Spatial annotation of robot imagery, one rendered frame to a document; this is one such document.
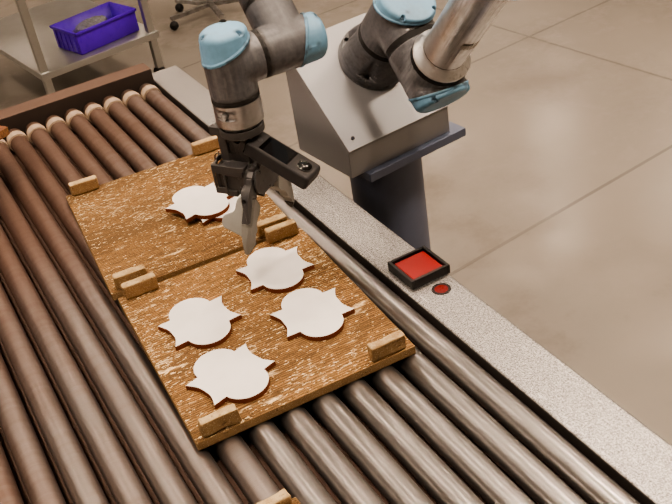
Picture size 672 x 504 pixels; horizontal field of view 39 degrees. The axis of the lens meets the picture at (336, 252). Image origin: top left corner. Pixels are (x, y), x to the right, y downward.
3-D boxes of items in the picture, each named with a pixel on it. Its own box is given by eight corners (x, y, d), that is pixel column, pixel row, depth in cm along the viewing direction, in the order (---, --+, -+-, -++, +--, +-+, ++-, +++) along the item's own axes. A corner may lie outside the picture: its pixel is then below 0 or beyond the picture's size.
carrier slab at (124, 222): (224, 150, 205) (223, 143, 204) (297, 233, 173) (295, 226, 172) (67, 202, 196) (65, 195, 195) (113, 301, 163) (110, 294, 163)
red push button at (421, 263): (423, 256, 162) (423, 250, 161) (444, 272, 158) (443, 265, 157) (394, 270, 160) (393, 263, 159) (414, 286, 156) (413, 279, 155)
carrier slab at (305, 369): (302, 234, 173) (300, 227, 172) (416, 353, 141) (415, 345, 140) (119, 305, 162) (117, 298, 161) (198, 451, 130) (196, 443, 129)
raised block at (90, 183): (98, 185, 197) (94, 173, 195) (100, 188, 195) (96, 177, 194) (71, 194, 195) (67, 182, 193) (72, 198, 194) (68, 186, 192)
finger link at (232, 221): (223, 250, 154) (232, 194, 154) (254, 255, 151) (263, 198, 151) (213, 249, 151) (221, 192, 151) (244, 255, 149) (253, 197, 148)
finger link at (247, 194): (250, 224, 152) (258, 171, 152) (259, 226, 151) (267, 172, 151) (234, 222, 148) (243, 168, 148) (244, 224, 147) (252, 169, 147)
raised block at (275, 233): (295, 229, 171) (293, 216, 170) (299, 234, 170) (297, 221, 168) (265, 241, 170) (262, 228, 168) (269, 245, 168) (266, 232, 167)
